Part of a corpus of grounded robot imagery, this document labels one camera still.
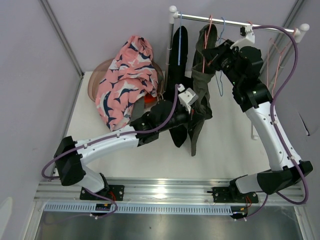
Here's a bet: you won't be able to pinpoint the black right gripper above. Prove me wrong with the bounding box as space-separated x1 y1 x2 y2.
202 39 242 87

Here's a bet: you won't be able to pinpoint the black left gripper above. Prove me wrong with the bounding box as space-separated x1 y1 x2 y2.
157 103 205 134

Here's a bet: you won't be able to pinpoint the olive green shorts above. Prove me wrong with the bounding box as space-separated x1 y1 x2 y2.
188 24 218 157

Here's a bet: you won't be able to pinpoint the orange shorts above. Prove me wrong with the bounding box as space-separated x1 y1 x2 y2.
144 93 157 104

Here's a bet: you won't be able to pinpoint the blue hanger of grey shorts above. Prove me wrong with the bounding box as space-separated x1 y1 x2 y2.
215 16 227 97

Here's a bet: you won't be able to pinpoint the grey shorts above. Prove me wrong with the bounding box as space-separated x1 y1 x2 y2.
129 97 145 123

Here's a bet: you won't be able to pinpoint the pink shark print shorts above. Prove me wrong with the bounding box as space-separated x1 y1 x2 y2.
95 35 159 132

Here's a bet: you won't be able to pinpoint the pink hanger of orange shorts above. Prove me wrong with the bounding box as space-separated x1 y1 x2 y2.
265 38 292 97

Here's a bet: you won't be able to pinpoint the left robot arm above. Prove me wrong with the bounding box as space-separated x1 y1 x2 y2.
54 100 201 200

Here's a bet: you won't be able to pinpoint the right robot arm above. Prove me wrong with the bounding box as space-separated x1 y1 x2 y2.
202 40 313 202

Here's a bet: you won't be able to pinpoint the blue hanger with black shorts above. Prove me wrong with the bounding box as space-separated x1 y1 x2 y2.
177 12 182 66

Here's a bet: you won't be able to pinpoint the black shorts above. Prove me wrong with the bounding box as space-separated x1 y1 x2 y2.
163 25 193 148

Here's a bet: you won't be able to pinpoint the clothes rack with metal rod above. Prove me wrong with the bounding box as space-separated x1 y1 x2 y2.
165 5 311 140

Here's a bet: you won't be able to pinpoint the brown translucent laundry basket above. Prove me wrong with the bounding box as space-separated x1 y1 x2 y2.
87 58 165 102

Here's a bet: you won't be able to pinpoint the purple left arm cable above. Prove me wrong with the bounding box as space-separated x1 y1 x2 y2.
40 83 186 222

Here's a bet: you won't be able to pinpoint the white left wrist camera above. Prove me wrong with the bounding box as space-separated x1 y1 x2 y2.
176 84 198 114

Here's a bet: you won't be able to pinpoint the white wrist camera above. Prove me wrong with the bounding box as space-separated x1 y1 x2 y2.
230 24 255 50
176 84 198 114

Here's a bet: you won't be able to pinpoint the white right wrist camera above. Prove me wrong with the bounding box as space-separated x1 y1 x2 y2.
230 24 255 50

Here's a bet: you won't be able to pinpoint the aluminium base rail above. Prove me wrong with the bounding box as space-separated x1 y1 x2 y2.
33 176 307 216

